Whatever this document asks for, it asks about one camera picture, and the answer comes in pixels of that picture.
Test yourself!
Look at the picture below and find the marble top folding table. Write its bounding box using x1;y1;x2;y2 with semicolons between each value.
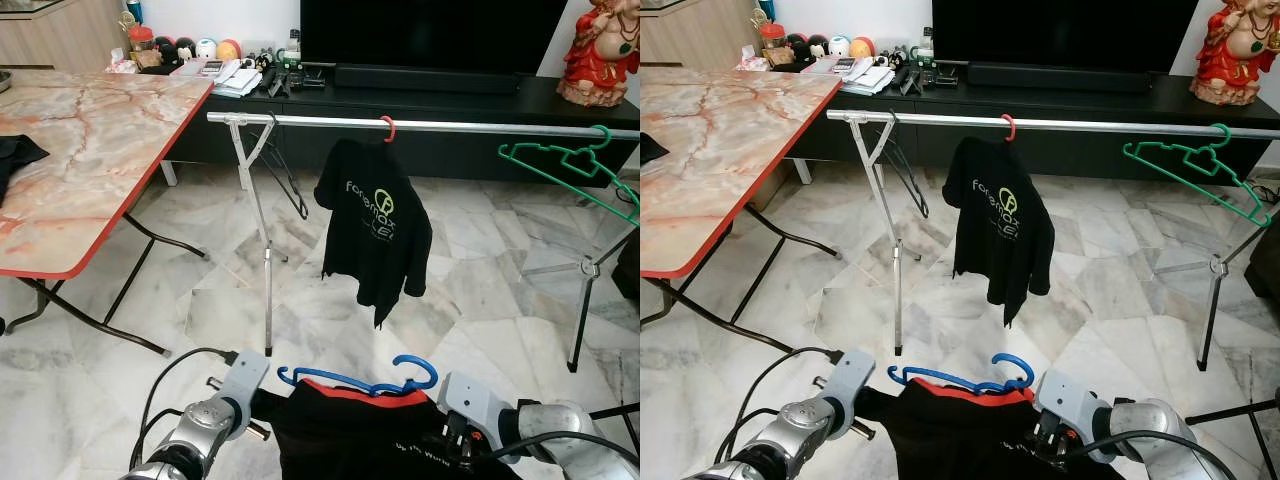
640;68;844;356
0;68;215;358

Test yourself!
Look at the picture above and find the light wood sideboard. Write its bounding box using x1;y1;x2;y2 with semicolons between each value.
0;0;129;73
640;0;761;71

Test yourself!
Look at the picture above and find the silver metal clothes rack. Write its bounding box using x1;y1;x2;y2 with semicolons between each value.
207;110;641;373
826;108;1280;373

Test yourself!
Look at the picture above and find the red lid glass jar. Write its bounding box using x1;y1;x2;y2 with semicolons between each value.
128;25;157;69
760;22;788;66

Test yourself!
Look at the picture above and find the black soundbar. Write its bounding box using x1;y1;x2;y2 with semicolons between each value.
334;65;521;95
966;62;1153;94

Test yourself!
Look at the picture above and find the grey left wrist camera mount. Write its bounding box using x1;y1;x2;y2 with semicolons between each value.
213;352;271;409
822;350;877;409

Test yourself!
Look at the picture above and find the stack of papers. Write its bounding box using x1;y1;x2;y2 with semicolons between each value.
805;56;896;96
170;58;263;98

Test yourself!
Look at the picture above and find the red laughing buddha statue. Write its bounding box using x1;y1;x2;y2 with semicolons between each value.
1190;0;1280;106
556;0;641;108

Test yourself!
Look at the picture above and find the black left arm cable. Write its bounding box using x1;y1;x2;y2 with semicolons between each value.
140;347;239;471
735;347;846;461

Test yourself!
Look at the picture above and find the black shirt green logo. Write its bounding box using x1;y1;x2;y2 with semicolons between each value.
941;136;1057;327
314;138;434;329

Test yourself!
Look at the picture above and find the black shirt red collar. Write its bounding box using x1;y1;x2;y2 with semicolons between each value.
250;378;521;480
860;378;1101;480

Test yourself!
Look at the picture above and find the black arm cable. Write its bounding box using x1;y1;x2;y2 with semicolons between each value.
470;430;641;471
140;347;239;471
1065;428;1241;480
735;347;846;461

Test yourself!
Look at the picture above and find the blue plastic hanger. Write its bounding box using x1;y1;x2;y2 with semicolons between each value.
277;355;439;398
887;353;1036;396

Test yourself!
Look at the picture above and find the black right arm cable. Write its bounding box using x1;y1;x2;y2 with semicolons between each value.
1065;428;1241;480
470;430;641;471

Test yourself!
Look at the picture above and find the black tv console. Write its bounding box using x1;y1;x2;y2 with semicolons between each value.
165;70;641;186
790;68;1280;186

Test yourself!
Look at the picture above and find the dark grey plastic hanger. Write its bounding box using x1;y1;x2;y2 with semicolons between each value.
885;110;930;219
262;112;309;221

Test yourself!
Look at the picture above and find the green plastic hanger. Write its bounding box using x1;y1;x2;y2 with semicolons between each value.
498;125;641;228
1122;123;1273;229

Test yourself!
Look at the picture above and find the black flat television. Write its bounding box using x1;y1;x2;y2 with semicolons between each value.
300;0;569;71
932;0;1199;69

